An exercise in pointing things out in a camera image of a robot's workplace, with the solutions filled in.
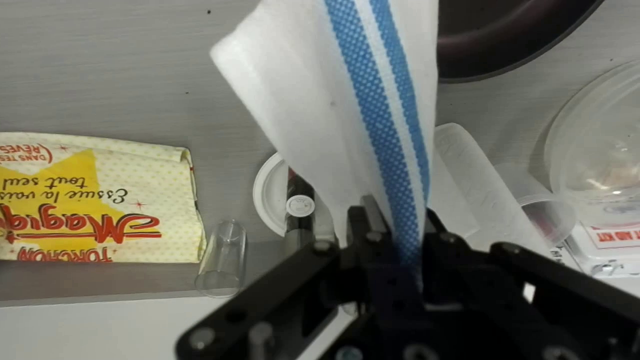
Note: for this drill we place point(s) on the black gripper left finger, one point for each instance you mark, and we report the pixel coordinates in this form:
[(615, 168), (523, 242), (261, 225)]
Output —
[(281, 293)]

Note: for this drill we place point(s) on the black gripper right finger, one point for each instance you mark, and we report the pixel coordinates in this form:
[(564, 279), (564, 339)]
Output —
[(532, 307)]

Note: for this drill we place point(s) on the white towel blue stripes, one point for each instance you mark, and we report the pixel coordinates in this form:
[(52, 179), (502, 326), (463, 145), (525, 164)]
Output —
[(300, 101)]

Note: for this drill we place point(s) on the black frying pan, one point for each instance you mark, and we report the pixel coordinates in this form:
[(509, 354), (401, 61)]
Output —
[(507, 32)]

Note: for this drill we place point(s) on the clear glass mug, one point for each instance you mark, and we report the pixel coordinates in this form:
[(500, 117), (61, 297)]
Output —
[(222, 256)]

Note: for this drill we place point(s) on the spice shaker red label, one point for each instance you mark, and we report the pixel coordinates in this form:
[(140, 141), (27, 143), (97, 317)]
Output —
[(300, 204)]

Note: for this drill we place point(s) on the white round plate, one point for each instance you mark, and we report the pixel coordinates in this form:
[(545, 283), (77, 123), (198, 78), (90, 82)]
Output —
[(267, 193)]

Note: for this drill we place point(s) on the white first aid kit box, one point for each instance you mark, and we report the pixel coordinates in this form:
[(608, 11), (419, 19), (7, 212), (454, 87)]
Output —
[(613, 238)]

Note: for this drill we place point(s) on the clear plastic cylinder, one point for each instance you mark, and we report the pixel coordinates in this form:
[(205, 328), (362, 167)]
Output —
[(480, 172)]

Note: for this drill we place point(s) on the large clear plastic bowl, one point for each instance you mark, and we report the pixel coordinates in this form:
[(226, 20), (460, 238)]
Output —
[(600, 146)]

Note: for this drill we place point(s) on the yellow packaged cleaning cloth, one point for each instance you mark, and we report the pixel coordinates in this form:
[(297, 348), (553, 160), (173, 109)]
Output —
[(80, 200)]

